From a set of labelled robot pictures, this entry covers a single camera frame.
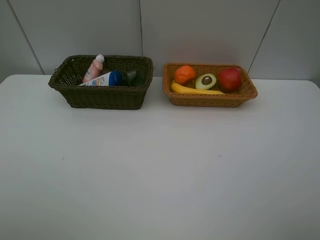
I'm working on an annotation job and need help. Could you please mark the yellow banana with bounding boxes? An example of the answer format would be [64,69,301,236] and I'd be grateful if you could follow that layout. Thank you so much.
[170,82,224,95]

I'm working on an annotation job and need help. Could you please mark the dark green pump bottle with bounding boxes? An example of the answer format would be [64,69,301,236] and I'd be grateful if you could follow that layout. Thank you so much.
[122,70,145,88]

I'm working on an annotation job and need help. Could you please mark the orange tangerine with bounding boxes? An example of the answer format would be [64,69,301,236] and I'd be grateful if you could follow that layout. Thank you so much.
[174,65,196,85]

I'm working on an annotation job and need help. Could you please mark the halved avocado with pit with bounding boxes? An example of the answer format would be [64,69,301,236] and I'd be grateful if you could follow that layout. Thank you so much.
[195,73,217,90]

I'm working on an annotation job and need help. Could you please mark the white tube blue cap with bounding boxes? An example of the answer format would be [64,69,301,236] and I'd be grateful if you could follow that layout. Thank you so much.
[80,70,123,87]

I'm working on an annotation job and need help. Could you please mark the red apple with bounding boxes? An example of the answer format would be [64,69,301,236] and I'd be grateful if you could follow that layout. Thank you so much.
[218,67,242,92]

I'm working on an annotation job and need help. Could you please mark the pink bottle white cap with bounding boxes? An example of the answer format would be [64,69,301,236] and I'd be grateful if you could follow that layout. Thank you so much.
[82,54,105,83]

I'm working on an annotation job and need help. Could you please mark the orange wicker basket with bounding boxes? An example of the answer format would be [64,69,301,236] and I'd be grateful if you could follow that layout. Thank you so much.
[162,63,258,108]

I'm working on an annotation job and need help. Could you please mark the dark green wicker basket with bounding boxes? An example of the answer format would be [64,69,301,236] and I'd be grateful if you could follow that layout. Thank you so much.
[48,55,154,110]

